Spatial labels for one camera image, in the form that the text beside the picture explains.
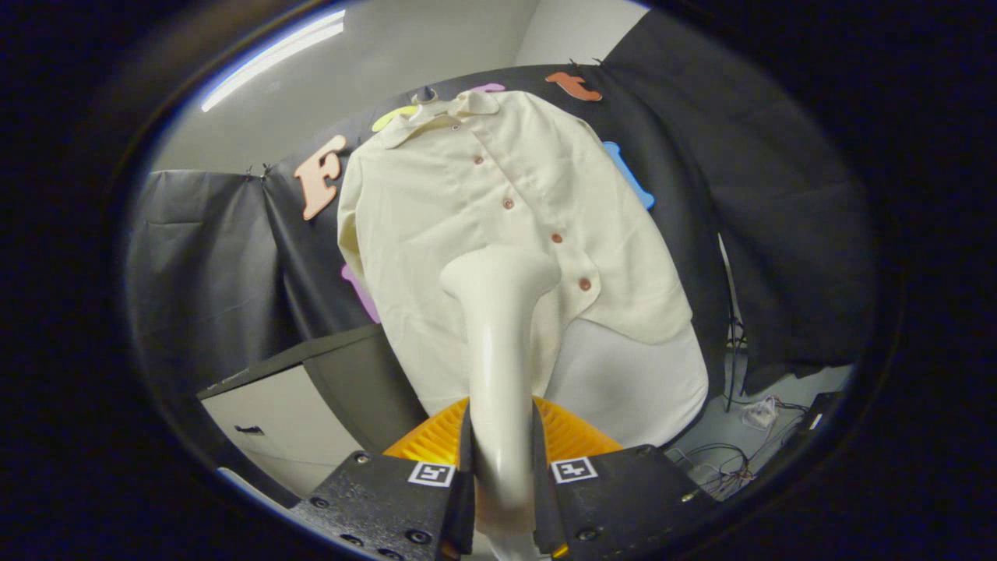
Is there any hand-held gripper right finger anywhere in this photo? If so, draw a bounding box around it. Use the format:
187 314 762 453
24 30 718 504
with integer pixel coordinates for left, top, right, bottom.
532 393 717 561

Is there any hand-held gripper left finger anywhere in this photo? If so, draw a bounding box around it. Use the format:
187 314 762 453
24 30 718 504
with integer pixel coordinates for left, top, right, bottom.
288 396 476 561

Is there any white garment steamer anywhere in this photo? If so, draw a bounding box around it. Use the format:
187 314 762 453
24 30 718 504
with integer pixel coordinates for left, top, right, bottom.
439 245 563 561

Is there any cream button shirt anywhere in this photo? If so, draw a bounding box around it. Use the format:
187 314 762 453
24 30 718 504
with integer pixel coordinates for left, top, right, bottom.
336 90 694 418

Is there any white clothes hanger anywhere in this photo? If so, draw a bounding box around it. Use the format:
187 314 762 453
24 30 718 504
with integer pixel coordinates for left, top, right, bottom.
409 86 468 127

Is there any grey cabinet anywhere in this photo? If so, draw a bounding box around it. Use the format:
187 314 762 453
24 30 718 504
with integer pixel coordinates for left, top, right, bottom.
196 323 429 499

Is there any thin metal pole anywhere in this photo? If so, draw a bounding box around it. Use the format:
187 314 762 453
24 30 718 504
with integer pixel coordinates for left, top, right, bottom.
718 232 745 412

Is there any black backdrop cloth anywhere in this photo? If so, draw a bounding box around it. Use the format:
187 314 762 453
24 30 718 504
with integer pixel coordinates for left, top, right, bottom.
125 8 877 406

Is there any tangle of floor cables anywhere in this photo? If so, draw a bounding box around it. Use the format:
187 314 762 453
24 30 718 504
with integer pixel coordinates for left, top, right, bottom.
670 443 756 501

